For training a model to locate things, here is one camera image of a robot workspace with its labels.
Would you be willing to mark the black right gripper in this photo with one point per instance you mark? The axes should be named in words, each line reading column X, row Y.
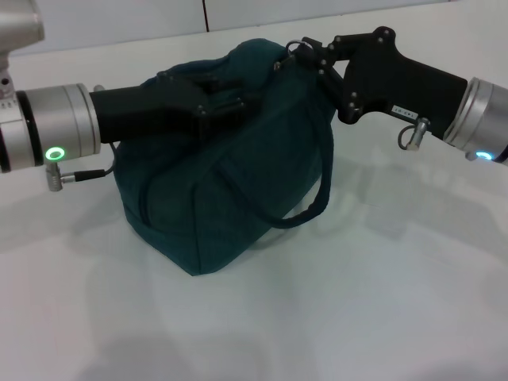
column 397, row 83

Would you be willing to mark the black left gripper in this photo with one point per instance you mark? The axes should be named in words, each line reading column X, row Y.
column 147, row 111

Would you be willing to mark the dark teal fabric lunch bag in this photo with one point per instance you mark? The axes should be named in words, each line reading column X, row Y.
column 238, row 178

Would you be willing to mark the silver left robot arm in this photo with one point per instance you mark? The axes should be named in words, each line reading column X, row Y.
column 51, row 127

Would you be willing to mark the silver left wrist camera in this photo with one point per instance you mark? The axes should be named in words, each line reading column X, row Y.
column 16, row 31

